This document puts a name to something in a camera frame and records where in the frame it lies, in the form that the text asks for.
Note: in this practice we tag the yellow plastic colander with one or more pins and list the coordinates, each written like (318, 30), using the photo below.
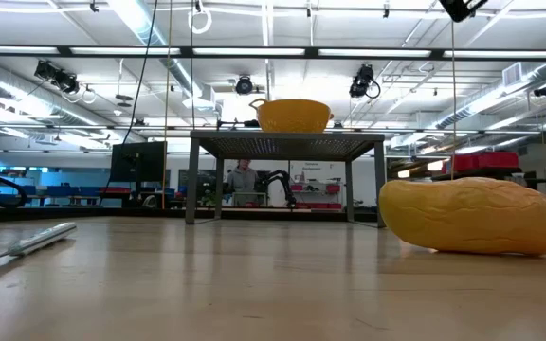
(292, 118)

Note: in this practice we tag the black background robot arm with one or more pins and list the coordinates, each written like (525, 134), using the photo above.
(280, 179)

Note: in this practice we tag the black ceiling spotlight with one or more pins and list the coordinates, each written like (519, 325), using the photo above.
(45, 70)
(544, 90)
(243, 85)
(67, 83)

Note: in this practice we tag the red storage bin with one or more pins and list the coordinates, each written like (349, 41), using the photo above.
(498, 160)
(465, 163)

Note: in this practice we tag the yellow mango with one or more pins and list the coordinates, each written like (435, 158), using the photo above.
(472, 218)

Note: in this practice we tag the grey perforated metal shelf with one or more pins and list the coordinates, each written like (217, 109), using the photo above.
(282, 142)

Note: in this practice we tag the person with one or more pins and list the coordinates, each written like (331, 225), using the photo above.
(242, 182)

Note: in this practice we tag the black computer monitor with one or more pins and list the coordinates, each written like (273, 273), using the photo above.
(138, 161)

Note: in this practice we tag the silver kitchen knife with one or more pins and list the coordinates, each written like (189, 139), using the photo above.
(41, 238)

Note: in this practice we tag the silver ventilation duct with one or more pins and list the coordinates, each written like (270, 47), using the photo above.
(529, 78)

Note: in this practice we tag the black overhead camera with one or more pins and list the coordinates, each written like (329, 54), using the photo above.
(360, 80)

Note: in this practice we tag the black aluminium rig frame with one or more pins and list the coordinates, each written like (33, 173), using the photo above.
(311, 52)

